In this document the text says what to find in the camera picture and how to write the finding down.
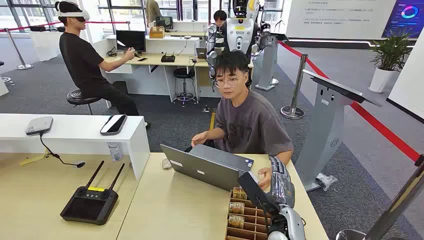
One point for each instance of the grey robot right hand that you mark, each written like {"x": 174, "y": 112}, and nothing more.
{"x": 281, "y": 188}

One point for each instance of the brown hotel card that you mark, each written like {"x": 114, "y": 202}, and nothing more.
{"x": 239, "y": 194}
{"x": 236, "y": 208}
{"x": 236, "y": 222}

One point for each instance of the cardboard card organizer box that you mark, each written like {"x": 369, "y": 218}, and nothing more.
{"x": 251, "y": 228}

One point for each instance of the person seated at desk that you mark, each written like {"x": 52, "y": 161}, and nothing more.
{"x": 251, "y": 126}

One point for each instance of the person behind humanoid robot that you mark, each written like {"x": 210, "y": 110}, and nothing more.
{"x": 220, "y": 16}

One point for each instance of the person wearing VR headset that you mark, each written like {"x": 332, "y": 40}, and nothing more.
{"x": 79, "y": 59}

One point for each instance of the clear plastic bag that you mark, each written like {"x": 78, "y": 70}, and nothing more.
{"x": 326, "y": 181}

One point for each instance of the large grey kiosk stand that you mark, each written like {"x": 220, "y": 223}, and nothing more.
{"x": 323, "y": 132}

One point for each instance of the white power strip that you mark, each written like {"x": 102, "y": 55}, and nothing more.
{"x": 205, "y": 109}

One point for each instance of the long red barrier belt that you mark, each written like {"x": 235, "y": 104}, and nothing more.
{"x": 381, "y": 127}

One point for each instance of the grey computer mouse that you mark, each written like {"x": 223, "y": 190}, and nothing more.
{"x": 166, "y": 164}

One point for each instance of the small grey kiosk stand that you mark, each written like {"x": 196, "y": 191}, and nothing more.
{"x": 268, "y": 59}

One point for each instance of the potted plant in white pot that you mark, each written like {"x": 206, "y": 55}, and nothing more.
{"x": 381, "y": 79}

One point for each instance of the black round stool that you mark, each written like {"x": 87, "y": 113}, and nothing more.
{"x": 184, "y": 73}
{"x": 78, "y": 97}

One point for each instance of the small grey laptop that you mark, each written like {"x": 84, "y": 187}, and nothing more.
{"x": 201, "y": 53}

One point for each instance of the silver humanoid robot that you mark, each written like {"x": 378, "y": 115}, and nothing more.
{"x": 239, "y": 33}

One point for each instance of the black router with antennas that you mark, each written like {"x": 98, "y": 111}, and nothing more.
{"x": 168, "y": 58}

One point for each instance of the white info board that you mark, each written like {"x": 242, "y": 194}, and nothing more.
{"x": 338, "y": 20}

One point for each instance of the black and white phone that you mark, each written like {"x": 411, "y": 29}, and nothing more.
{"x": 113, "y": 124}

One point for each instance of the wooden top office desk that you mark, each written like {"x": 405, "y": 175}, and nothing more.
{"x": 155, "y": 59}

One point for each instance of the white office desk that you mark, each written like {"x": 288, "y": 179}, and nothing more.
{"x": 165, "y": 44}

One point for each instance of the black smartphone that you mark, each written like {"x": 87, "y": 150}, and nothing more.
{"x": 142, "y": 59}

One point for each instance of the black remote controller with antennas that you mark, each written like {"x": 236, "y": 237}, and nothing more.
{"x": 89, "y": 207}

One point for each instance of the small cardboard box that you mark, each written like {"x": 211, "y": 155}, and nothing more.
{"x": 157, "y": 32}

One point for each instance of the small black monitor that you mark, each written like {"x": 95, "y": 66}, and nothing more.
{"x": 164, "y": 22}

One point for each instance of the blue display screen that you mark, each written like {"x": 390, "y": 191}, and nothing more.
{"x": 405, "y": 20}

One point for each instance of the black computer monitor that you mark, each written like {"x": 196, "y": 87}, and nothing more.
{"x": 130, "y": 40}

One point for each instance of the white counter shelf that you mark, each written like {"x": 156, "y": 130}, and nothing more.
{"x": 73, "y": 134}

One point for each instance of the thin red barrier belt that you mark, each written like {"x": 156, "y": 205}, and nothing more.
{"x": 106, "y": 22}

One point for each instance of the yellow tape strip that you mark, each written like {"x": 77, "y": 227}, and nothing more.
{"x": 33, "y": 159}

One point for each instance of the grey flat router box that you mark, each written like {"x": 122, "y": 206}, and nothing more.
{"x": 39, "y": 125}

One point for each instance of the white VR headset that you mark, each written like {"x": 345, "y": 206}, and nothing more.
{"x": 76, "y": 15}

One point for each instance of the white table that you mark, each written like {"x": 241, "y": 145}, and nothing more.
{"x": 46, "y": 43}

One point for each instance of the chrome stanchion post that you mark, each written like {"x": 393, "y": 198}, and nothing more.
{"x": 15, "y": 49}
{"x": 299, "y": 79}
{"x": 397, "y": 205}

